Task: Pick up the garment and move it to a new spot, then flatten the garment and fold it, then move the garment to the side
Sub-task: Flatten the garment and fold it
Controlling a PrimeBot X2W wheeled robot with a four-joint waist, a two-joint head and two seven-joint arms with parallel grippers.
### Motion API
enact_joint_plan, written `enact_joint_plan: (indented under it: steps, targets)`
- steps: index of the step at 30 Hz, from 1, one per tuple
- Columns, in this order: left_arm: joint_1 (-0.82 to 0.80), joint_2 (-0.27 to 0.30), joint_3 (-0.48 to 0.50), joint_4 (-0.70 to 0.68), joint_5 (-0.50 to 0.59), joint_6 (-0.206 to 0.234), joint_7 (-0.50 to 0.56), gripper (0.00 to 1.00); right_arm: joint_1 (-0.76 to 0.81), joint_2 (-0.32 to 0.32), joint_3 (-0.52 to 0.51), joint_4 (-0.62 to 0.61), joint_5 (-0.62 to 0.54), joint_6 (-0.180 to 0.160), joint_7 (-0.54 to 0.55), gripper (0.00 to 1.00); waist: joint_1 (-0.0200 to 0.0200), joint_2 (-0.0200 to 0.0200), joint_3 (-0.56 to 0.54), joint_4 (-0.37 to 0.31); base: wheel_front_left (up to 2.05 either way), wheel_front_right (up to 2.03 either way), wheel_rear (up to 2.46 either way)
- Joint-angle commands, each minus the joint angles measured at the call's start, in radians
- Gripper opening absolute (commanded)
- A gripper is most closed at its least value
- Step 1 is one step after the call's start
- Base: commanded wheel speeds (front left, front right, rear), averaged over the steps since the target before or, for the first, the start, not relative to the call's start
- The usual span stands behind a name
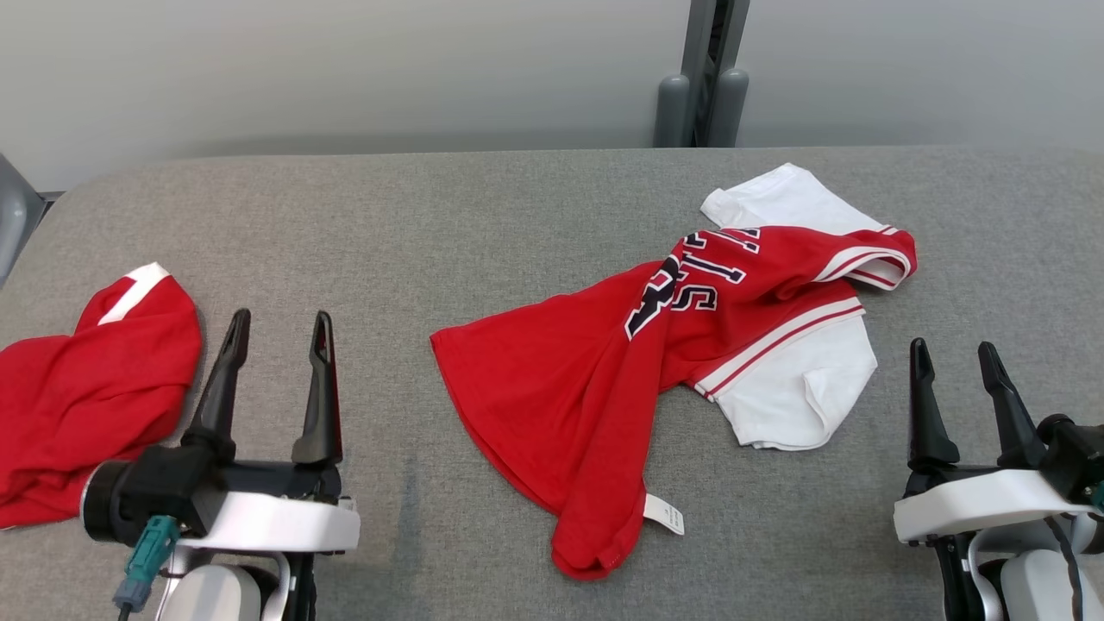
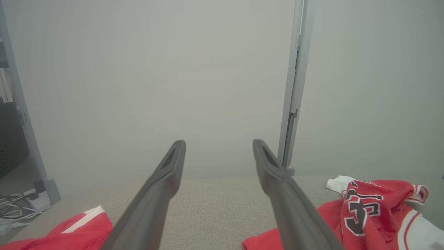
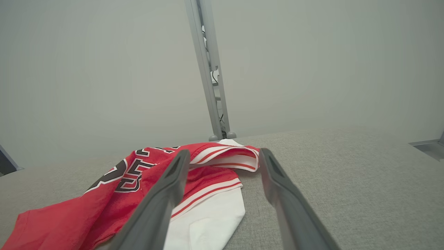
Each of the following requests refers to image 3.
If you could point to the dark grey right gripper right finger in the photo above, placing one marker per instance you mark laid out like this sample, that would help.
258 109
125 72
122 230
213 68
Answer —
288 205

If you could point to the grey partition joint post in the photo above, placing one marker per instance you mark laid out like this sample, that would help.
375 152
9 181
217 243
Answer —
210 69

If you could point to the red white basketball jersey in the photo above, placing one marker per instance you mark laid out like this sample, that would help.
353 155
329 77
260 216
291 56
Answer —
114 205

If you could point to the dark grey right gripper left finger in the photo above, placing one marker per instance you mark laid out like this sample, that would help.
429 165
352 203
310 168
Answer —
163 198

